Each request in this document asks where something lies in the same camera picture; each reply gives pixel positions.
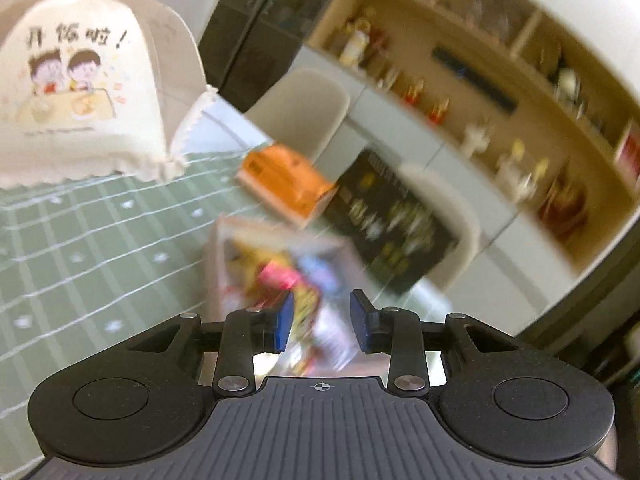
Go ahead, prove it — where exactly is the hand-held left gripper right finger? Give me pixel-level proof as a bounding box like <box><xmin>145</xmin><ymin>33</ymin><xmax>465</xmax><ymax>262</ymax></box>
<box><xmin>348</xmin><ymin>288</ymin><xmax>521</xmax><ymax>396</ymax></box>

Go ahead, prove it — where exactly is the orange box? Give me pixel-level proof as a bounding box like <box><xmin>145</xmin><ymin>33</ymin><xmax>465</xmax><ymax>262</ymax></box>
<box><xmin>236</xmin><ymin>143</ymin><xmax>340</xmax><ymax>229</ymax></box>

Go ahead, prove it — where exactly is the cream fabric food cover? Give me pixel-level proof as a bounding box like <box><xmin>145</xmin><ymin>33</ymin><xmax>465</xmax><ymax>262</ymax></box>
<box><xmin>0</xmin><ymin>0</ymin><xmax>219</xmax><ymax>189</ymax></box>

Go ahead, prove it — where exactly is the green checked tablecloth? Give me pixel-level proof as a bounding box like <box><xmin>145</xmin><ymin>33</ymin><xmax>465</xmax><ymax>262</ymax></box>
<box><xmin>0</xmin><ymin>110</ymin><xmax>282</xmax><ymax>463</ymax></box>

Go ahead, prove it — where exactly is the black printed box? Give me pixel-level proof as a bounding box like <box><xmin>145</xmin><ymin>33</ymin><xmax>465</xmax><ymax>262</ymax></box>
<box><xmin>320</xmin><ymin>149</ymin><xmax>461</xmax><ymax>296</ymax></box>

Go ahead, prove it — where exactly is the white low sideboard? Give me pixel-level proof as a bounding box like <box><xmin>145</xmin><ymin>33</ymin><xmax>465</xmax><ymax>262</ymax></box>
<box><xmin>312</xmin><ymin>52</ymin><xmax>578</xmax><ymax>326</ymax></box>

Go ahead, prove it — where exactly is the white bottle figurine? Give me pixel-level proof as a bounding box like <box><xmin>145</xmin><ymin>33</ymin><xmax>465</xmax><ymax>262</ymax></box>
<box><xmin>339</xmin><ymin>16</ymin><xmax>377</xmax><ymax>67</ymax></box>

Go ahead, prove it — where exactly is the white plastic chair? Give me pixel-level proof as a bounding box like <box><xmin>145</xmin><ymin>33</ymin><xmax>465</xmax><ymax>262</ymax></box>
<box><xmin>245</xmin><ymin>67</ymin><xmax>352</xmax><ymax>182</ymax></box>
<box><xmin>400</xmin><ymin>162</ymin><xmax>484</xmax><ymax>292</ymax></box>

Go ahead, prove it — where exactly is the dark cabinet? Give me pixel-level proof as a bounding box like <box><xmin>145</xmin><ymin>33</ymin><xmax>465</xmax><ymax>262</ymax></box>
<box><xmin>197</xmin><ymin>0</ymin><xmax>362</xmax><ymax>114</ymax></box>

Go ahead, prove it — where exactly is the wooden wall shelf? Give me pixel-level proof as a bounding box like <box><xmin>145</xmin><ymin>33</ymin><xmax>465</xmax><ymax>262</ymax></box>
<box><xmin>305</xmin><ymin>0</ymin><xmax>640</xmax><ymax>282</ymax></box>

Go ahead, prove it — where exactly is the red brown ornament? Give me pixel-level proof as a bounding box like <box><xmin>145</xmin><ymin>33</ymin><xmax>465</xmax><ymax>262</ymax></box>
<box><xmin>537</xmin><ymin>169</ymin><xmax>592</xmax><ymax>242</ymax></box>

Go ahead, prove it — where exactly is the small red gold figurine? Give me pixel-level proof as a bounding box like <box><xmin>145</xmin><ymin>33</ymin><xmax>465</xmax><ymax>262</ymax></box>
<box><xmin>427</xmin><ymin>99</ymin><xmax>452</xmax><ymax>127</ymax></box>
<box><xmin>402</xmin><ymin>81</ymin><xmax>426</xmax><ymax>107</ymax></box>

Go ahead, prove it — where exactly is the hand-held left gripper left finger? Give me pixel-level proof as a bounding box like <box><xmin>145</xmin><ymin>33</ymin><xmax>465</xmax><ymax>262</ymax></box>
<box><xmin>127</xmin><ymin>290</ymin><xmax>296</xmax><ymax>398</ymax></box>

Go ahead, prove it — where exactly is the heap of assorted snack packets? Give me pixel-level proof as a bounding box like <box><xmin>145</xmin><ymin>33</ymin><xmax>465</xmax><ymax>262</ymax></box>
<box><xmin>224</xmin><ymin>239</ymin><xmax>357</xmax><ymax>376</ymax></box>

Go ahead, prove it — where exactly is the red book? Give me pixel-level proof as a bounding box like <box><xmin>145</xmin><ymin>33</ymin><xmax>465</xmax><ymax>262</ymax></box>
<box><xmin>613</xmin><ymin>120</ymin><xmax>640</xmax><ymax>182</ymax></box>

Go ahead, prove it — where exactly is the long black bar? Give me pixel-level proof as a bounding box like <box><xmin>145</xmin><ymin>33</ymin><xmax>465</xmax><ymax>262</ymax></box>
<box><xmin>432</xmin><ymin>46</ymin><xmax>519</xmax><ymax>114</ymax></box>

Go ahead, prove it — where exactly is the cardboard box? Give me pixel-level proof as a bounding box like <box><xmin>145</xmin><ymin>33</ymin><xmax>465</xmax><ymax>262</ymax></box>
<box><xmin>202</xmin><ymin>215</ymin><xmax>372</xmax><ymax>377</ymax></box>

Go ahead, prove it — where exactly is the white and yellow figurine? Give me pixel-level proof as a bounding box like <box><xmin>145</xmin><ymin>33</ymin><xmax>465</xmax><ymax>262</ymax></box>
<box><xmin>494</xmin><ymin>139</ymin><xmax>552</xmax><ymax>202</ymax></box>

